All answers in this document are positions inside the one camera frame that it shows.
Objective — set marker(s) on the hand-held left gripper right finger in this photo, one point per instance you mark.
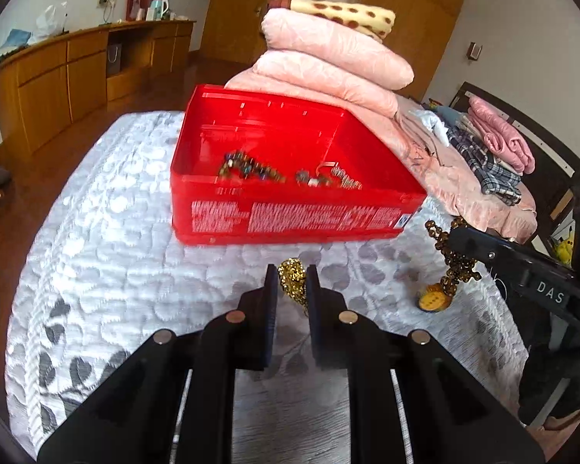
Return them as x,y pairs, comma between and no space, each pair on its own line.
313,309

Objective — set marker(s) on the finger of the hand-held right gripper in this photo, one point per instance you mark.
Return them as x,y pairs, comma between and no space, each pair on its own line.
483,249

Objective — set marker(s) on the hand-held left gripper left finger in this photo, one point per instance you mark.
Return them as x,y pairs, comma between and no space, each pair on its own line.
270,309

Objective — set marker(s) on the gold ornament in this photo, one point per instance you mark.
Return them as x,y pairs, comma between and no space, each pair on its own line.
292,275

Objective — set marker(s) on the red plastic box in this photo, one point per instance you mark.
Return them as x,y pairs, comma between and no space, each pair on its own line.
290,217

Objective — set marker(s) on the plaid clothes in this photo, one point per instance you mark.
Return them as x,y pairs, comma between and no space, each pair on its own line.
488,169

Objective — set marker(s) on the folded clothes pile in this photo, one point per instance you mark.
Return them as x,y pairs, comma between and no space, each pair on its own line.
444,179

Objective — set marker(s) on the yellow plush toy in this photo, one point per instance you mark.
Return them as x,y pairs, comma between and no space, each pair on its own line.
565,246

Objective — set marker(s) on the dark wooden headboard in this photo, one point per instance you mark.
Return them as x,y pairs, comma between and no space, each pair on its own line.
546,164

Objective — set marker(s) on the small pink folded blanket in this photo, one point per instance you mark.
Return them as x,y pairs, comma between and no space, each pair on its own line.
505,135

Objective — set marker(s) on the light blue cloth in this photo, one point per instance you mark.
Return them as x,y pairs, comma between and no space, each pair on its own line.
432,123

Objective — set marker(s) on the grey leaf-pattern bedspread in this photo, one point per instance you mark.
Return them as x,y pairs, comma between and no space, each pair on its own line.
125,251

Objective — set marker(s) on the pink folded quilt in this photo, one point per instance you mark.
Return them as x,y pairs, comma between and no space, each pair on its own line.
333,48
319,87

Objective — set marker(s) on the yellow brown-spotted blanket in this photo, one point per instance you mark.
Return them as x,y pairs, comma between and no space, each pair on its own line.
348,14

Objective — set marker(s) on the grey paper bag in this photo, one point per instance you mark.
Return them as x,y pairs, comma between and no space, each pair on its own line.
114,60

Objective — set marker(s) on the wooden wardrobe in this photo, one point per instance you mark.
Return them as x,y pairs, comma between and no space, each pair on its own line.
237,9

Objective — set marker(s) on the long wooden cabinet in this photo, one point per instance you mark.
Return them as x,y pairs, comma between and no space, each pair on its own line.
43,92

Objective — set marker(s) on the teal thermos jug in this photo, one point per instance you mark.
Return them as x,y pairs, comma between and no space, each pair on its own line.
158,7

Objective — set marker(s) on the red gift box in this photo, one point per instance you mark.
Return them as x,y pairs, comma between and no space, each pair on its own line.
136,2

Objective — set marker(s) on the white plastic bag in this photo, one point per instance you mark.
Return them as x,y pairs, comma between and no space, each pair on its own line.
51,22

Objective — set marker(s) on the wall switch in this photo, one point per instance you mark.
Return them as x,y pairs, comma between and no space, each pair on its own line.
474,51

